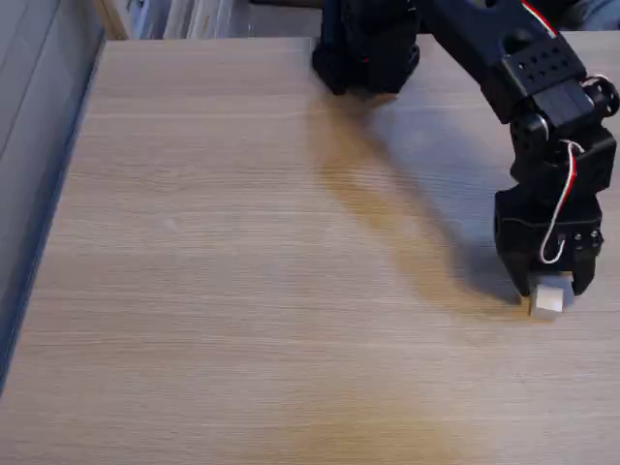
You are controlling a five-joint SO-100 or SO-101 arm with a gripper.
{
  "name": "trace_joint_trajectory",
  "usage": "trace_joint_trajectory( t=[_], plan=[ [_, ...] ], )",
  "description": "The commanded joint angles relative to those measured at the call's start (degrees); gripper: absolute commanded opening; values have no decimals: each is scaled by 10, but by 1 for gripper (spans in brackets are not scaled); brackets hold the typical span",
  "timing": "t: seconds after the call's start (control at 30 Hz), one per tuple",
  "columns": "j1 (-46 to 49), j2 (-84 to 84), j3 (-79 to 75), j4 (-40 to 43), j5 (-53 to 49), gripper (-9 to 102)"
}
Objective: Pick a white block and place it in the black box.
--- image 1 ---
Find white cube block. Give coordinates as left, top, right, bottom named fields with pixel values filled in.
left=527, top=273, right=575, bottom=321

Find person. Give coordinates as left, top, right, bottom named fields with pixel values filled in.
left=556, top=0, right=620, bottom=32

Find white stacked panels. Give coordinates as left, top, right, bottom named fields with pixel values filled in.
left=135, top=0, right=251, bottom=40

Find white and red cable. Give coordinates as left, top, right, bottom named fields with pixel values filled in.
left=521, top=0, right=610, bottom=265

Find light wooden post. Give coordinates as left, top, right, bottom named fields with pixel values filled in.
left=94, top=0, right=131, bottom=41

